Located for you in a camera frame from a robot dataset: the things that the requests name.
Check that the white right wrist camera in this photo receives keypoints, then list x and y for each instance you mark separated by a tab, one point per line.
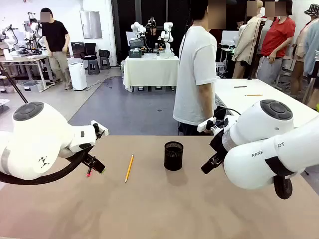
207	123

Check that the black step stool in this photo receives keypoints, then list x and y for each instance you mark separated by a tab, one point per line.
104	59

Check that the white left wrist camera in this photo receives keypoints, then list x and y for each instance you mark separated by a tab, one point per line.
99	127

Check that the small white background robot arm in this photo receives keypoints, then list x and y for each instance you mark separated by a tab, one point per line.
168	27
136	27

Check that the black mesh pen holder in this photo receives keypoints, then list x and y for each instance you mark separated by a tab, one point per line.
173	159

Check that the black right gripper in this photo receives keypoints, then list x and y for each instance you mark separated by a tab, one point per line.
219	145

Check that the person in black shirt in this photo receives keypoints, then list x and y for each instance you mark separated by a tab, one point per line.
54	37

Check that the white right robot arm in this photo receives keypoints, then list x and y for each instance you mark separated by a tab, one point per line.
261	124

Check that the black tripod leg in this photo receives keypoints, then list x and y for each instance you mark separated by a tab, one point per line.
15	85

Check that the grey metal wall panel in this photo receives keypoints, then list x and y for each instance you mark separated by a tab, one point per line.
91	25

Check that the person in white T-shirt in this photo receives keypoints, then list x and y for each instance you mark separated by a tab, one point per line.
192	74

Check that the person's right forearm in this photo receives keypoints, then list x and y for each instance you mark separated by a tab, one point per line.
204	104

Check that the black office chair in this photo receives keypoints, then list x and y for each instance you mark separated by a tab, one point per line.
89	49

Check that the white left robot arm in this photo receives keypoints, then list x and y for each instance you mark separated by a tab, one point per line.
37	137

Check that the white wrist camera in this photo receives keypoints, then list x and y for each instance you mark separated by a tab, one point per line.
99	127
207	123

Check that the clear plastic storage bin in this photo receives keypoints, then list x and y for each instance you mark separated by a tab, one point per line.
30	86

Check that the grey step stool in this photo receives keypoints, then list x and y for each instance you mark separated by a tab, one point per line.
93	66

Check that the grey cluttered desk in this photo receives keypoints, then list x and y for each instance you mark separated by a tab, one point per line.
25	58

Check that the mannequin in beige coat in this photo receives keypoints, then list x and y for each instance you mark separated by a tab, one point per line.
246	42

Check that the black marker pink cap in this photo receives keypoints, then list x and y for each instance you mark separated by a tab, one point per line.
88	173

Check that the seated person in black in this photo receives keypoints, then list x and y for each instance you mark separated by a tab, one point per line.
154	33

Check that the white air purifier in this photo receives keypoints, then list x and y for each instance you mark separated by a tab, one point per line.
77	76

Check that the mannequin in red shirt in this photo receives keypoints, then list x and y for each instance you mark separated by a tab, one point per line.
276	37

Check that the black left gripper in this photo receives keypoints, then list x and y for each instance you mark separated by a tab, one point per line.
88	160

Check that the table with white cloth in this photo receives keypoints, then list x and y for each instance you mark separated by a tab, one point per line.
149	72

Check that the black equipment box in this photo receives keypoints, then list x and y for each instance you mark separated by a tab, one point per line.
135	53

